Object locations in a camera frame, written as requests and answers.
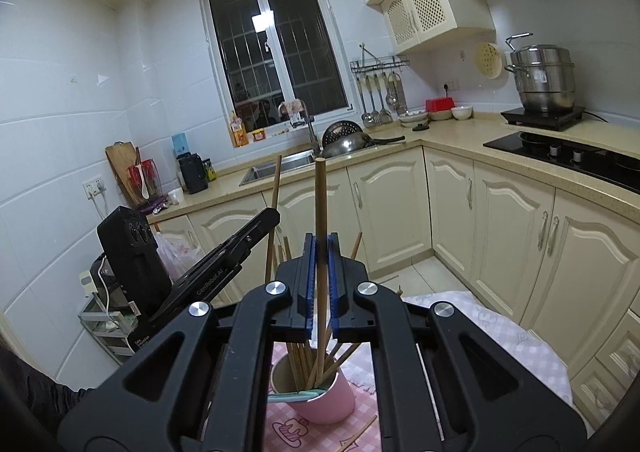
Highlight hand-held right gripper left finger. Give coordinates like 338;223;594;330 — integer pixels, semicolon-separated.
56;233;317;452

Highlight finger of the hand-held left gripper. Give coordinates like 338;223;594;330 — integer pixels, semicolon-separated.
219;208;282;263

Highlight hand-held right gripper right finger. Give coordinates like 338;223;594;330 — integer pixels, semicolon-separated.
329;233;587;452

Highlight long wooden chopstick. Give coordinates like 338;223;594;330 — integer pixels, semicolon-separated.
334;414;379;452
306;158;331;390

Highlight bundle of wooden chopsticks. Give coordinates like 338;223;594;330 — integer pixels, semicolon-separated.
265;155;363;392

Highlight pink cup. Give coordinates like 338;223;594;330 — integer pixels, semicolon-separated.
270;356;357;425

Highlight light blue spatula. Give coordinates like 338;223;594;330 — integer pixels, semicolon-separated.
267;388;328;404

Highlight person's left forearm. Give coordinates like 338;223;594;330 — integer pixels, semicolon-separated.
0;347;88;435

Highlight plastic bag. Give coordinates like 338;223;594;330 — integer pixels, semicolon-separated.
152;232;202;283

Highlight steel sink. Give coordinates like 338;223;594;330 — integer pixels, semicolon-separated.
239;149;321;187

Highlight red knife rack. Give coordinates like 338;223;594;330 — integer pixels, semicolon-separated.
127;159;159;207

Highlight grey storage rack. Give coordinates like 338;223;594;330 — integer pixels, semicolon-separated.
77;272;151;370

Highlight black kettle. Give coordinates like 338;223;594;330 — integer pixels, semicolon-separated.
177;152;209;195

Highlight wooden cutting board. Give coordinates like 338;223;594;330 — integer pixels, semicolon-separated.
105;142;144;211

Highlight yellow bottle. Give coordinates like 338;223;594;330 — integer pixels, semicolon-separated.
230;112;249;148

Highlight steel faucet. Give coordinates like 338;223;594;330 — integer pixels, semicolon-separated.
299;114;321;153

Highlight steel wok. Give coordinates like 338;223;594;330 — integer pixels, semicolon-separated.
320;129;407;159

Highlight pink rag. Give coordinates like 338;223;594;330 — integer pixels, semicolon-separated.
279;100;307;121

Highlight steel colander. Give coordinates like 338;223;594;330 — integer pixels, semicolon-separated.
322;120;362;143

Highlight pink checkered tablecloth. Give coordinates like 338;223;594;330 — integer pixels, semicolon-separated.
265;342;386;452

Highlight steel slotted spoon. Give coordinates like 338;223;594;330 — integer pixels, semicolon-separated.
361;76;375;125

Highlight steel turner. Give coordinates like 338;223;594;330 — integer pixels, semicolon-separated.
380;74;394;123

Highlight cream kitchen base cabinets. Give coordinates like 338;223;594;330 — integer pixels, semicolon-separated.
150;144;640;433

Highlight white fluffy cloth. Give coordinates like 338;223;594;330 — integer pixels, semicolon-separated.
345;289;572;433

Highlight steel skimmer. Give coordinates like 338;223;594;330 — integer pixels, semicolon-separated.
387;72;405;115

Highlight white dish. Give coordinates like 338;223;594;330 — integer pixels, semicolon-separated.
398;110;430;131

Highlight kitchen window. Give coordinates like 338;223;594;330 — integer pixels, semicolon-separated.
200;0;357;133

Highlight beige kitchen countertop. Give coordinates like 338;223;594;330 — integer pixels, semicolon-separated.
145;109;640;233

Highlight black gas stove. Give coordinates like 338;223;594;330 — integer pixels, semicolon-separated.
482;132;640;189

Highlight black induction cooker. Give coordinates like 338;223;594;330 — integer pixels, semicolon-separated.
500;104;586;133

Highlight steel steamer pot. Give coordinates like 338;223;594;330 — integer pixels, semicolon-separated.
504;32;577;113

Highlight white cable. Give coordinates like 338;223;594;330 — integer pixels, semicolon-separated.
99;257;112;321

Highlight wall utensil rack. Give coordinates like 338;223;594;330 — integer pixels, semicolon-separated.
350;44;411;76

